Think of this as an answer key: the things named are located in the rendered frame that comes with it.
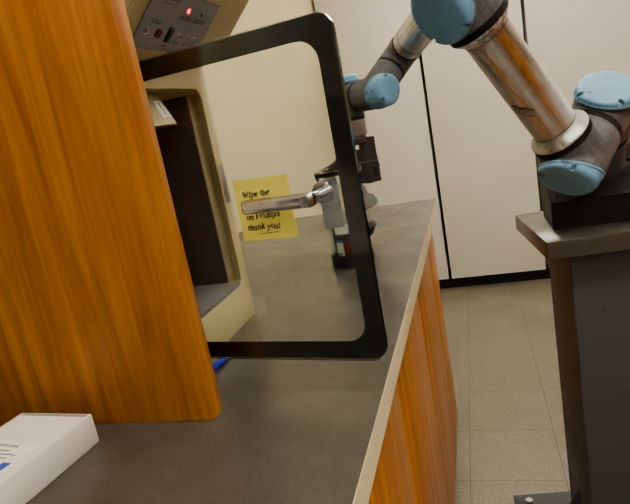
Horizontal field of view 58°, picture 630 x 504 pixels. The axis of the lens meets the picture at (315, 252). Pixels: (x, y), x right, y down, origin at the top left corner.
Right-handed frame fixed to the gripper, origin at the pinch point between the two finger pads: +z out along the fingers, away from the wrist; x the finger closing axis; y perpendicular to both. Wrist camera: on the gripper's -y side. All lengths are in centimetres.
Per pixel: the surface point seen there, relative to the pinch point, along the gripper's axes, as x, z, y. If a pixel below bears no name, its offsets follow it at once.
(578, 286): -23, 21, 45
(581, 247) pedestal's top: -29, 10, 44
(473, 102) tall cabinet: 217, -19, 94
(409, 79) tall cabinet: 226, -40, 59
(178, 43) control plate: -57, -41, -25
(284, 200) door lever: -85, -18, -12
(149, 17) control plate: -68, -43, -26
